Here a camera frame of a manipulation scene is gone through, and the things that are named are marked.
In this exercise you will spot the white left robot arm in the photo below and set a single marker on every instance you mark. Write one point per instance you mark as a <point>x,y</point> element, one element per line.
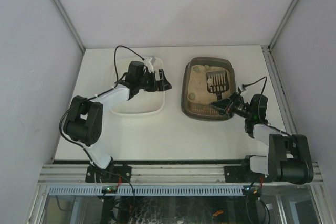
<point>82,123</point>

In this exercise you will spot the green clump top left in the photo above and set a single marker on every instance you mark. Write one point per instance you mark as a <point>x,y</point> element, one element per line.
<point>196,69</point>

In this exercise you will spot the beige pellet litter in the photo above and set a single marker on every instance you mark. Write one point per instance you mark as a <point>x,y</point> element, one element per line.
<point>197,85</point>

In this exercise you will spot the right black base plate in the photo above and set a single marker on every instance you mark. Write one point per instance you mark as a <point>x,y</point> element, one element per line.
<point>248,174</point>

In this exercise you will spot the grey slotted cable duct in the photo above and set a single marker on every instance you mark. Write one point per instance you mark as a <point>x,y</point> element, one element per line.
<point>173,190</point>

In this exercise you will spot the dark translucent litter box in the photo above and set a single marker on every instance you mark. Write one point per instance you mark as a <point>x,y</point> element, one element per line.
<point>210,116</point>

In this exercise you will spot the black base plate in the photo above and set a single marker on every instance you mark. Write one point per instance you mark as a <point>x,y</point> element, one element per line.
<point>248,174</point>
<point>118,173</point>

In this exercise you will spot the black slotted litter scoop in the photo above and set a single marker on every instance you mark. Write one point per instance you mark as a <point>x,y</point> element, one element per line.
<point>220,83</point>

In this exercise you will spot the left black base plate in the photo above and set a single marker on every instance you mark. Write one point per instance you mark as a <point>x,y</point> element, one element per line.
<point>118,173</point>

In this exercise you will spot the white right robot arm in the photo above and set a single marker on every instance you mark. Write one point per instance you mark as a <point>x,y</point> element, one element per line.
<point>288,159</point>

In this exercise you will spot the white plastic bin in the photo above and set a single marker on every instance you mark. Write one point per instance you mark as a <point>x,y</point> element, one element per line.
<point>144,103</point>

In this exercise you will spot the green clump lower left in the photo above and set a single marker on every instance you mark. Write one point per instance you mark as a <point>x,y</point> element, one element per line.
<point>192,96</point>

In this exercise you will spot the aluminium mounting rail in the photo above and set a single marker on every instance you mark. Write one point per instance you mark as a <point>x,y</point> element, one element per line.
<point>149,174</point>

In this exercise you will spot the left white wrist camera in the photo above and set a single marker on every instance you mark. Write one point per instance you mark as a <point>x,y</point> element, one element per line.
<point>149,64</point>

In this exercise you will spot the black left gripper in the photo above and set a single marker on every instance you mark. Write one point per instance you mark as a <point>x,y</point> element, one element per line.
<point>158,84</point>

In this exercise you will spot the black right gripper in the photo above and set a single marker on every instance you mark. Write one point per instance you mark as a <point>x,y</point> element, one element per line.
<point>230,106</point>

